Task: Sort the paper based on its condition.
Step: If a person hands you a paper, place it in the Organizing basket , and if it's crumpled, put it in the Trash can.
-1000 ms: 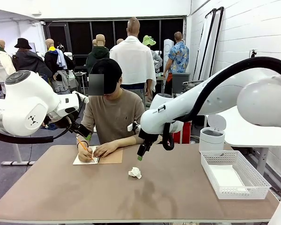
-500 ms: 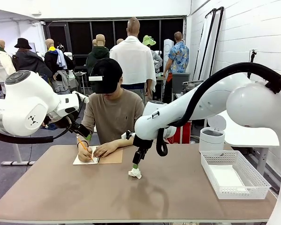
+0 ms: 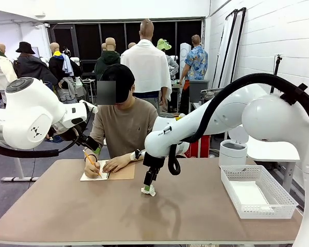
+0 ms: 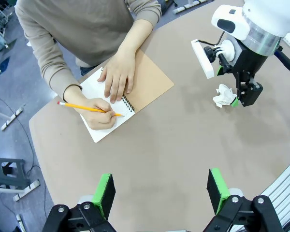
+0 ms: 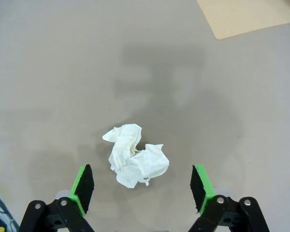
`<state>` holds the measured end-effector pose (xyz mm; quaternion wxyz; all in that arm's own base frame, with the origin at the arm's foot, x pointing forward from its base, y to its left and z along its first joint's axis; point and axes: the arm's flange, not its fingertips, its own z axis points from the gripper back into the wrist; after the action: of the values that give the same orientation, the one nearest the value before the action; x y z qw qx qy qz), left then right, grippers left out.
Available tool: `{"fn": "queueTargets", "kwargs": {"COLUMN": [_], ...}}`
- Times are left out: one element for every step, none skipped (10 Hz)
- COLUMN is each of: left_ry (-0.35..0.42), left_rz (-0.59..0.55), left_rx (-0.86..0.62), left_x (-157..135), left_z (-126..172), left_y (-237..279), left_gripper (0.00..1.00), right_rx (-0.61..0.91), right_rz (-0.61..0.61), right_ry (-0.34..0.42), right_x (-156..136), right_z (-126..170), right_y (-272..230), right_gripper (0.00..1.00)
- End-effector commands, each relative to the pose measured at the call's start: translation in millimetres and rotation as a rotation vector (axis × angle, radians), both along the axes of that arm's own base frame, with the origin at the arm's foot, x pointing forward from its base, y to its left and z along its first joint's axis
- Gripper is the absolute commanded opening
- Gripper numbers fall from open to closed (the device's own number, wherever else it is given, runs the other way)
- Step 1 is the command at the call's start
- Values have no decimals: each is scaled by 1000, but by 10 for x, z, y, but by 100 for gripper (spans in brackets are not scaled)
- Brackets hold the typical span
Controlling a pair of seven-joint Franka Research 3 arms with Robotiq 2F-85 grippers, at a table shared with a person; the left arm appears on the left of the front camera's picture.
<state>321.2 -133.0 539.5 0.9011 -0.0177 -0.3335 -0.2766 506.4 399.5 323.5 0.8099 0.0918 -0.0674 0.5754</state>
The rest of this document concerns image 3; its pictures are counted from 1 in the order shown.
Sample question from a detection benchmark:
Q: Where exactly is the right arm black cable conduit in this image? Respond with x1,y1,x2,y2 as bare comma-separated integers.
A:
167,73,309,175

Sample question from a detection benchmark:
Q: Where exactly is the black cap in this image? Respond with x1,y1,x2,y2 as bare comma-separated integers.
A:
100,63,136,103

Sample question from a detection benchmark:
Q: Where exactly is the white panel black frame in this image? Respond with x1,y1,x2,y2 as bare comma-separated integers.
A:
212,9,239,90
230,7,247,83

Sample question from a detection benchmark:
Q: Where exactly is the white side table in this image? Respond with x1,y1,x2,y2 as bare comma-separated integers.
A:
246,133,301,193

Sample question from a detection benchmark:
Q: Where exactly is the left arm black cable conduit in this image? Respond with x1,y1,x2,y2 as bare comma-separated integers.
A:
0,102,92,158

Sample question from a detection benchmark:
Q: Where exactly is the white stand with foot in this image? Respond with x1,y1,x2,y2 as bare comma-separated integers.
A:
1,149,40,183

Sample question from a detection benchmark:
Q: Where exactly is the white perforated plastic basket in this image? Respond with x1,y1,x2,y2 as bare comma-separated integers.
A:
220,165,299,220

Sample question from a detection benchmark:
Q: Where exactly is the mannequin with black hat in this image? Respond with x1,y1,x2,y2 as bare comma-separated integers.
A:
13,41,58,85

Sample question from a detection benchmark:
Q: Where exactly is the glass jar dark liquid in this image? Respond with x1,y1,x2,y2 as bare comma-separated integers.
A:
202,92,217,103

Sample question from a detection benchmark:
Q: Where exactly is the mannequin in dark hoodie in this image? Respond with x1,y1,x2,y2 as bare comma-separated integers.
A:
94,37,122,82

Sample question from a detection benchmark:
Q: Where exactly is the spiral notebook brown cover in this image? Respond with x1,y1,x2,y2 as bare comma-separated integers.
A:
79,160,136,182

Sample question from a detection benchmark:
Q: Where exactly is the red cardboard box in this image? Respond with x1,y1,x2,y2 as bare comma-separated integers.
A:
185,135,212,158

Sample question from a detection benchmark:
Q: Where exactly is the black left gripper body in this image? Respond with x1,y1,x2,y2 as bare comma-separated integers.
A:
78,135,100,151

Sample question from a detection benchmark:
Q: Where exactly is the person torso in sweater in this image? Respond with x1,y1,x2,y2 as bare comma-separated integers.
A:
90,97,159,159

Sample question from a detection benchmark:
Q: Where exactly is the mannequin in cream jacket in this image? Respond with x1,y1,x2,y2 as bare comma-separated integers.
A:
0,43,18,103

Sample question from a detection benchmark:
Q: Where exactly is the mannequin with green hat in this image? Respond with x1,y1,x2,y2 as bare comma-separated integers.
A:
156,38,180,78

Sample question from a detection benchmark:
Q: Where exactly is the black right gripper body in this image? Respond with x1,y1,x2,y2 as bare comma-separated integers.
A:
143,166,161,186

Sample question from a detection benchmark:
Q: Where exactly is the person right forearm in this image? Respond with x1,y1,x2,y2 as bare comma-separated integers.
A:
84,138,105,162

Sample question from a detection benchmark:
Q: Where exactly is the white tower appliance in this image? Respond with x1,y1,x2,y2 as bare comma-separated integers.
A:
179,42,191,72

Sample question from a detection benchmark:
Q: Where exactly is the white round trash bin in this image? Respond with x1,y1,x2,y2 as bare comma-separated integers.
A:
218,126,250,169

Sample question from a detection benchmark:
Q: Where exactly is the black tripod stand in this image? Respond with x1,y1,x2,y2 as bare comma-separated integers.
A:
270,53,284,95

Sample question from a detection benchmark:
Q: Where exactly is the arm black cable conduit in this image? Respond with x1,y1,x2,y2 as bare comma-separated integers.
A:
0,102,92,158
167,73,309,175

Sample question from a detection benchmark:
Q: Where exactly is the person left hand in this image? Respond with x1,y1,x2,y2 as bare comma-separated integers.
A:
102,155,131,173

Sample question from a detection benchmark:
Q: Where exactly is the grey metal pot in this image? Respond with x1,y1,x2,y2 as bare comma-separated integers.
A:
200,87,226,100

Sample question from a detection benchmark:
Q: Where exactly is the small white folding table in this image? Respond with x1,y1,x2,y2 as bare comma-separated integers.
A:
81,78,97,105

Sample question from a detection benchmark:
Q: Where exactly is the person head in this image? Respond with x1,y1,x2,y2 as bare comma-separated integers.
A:
96,64,136,110

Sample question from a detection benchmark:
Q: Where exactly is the mannequin with yellow collar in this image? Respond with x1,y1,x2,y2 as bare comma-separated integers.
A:
48,42,83,103

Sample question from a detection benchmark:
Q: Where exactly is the tall mannequin white towel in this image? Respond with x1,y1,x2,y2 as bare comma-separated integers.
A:
120,18,173,114

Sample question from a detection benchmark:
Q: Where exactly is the grey storage bin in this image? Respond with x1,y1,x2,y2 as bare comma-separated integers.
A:
189,79,210,106

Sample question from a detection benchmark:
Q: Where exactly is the black framed window wall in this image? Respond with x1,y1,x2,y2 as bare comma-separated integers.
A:
47,17,205,78

